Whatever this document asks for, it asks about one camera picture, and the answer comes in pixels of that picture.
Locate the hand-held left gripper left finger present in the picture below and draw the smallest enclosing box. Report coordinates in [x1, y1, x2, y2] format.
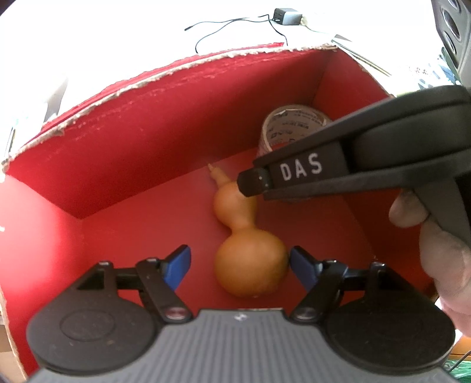
[75, 245, 194, 325]

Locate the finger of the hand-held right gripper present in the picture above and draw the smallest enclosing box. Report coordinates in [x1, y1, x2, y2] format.
[237, 167, 275, 199]

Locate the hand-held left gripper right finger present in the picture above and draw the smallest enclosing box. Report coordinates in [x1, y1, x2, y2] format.
[289, 246, 403, 325]

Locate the orange-brown gourd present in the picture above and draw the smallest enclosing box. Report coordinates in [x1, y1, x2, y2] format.
[208, 164, 289, 299]

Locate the large red cardboard box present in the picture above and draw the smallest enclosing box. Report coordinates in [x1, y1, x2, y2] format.
[0, 40, 440, 378]

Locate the person's right hand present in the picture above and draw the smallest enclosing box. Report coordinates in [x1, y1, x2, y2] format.
[389, 191, 471, 332]

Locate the blue patterned cloth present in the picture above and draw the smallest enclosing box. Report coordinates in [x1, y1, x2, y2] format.
[407, 48, 462, 91]

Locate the clear tape roll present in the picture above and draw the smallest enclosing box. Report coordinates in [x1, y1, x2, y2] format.
[258, 105, 334, 204]

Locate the grey device with round holes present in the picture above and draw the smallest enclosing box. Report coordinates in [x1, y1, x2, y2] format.
[430, 0, 471, 72]

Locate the grey and black charger adapter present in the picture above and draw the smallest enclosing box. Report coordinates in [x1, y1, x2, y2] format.
[273, 8, 303, 26]

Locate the green mesh item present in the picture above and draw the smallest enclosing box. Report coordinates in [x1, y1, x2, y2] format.
[443, 361, 471, 383]

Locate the black cable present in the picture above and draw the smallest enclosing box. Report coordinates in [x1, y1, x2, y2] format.
[184, 14, 289, 55]

